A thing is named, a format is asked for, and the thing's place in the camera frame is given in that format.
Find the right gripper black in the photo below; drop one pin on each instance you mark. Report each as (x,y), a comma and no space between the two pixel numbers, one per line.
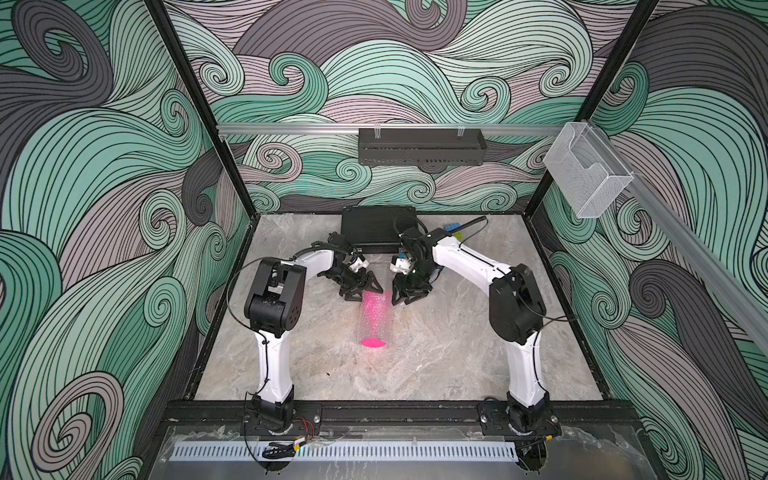
(399,283)

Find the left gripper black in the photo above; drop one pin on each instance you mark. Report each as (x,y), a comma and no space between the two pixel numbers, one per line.
(349,296)

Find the clear bubble wrap sheet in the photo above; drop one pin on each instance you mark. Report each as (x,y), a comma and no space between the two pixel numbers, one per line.
(387,295)

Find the pink plastic wine glass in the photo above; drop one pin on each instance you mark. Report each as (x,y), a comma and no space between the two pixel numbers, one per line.
(373,320)

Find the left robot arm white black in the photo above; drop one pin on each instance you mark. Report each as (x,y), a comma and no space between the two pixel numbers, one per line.
(274,303)

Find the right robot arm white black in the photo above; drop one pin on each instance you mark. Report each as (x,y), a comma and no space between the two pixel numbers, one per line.
(516,309)

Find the black hard case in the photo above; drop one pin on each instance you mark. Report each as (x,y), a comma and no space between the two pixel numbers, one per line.
(371,229)

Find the blue green sponge block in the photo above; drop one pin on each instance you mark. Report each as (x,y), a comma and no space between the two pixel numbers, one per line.
(453,229)

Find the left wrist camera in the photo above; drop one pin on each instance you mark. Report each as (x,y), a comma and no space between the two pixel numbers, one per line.
(358,264)

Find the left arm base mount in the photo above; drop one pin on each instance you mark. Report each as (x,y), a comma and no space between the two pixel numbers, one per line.
(293,419)

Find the black wall shelf tray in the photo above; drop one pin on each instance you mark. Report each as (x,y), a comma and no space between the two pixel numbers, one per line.
(421,148)

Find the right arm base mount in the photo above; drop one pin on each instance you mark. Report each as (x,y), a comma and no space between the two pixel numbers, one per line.
(512,420)

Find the aluminium rail back wall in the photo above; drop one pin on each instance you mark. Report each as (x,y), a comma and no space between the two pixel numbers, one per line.
(304,128)

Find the aluminium rail wall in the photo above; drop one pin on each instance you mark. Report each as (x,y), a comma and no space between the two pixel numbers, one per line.
(304,128)
(682,203)

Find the clear acrylic wall box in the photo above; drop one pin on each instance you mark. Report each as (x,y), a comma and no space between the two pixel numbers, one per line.
(587,169)

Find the white slotted cable duct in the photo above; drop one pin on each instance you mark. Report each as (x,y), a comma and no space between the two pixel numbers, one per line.
(454,451)

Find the aluminium rail right wall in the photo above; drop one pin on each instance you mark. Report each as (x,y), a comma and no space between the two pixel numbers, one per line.
(682,203)

